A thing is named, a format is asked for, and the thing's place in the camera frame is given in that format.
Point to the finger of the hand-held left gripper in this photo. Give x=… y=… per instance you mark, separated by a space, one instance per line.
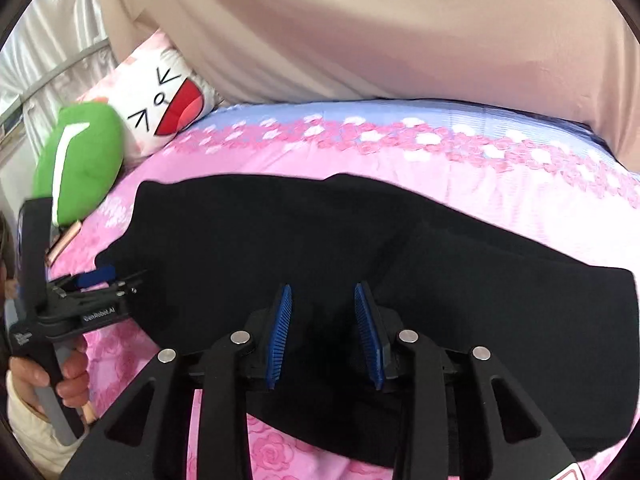
x=120 y=287
x=95 y=276

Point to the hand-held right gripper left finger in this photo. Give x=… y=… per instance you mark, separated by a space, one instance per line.
x=279 y=340

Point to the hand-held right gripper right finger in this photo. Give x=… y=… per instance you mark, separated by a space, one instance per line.
x=367 y=340

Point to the black pants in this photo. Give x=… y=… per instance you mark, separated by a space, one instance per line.
x=300 y=240

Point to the person's left forearm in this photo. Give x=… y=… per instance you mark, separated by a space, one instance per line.
x=30 y=430

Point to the person's left hand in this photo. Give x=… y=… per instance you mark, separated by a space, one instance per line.
x=72 y=380

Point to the rose gold phone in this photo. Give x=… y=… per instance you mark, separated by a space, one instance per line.
x=62 y=245

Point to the green plush toy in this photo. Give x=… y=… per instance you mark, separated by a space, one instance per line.
x=85 y=155

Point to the pink floral bed sheet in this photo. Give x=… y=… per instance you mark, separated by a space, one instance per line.
x=310 y=150

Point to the white cartoon face pillow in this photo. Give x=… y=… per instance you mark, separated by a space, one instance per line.
x=160 y=95

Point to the white curtain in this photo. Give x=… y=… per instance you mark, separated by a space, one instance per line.
x=50 y=50

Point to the beige padded headboard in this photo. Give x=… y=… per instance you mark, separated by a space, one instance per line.
x=375 y=25

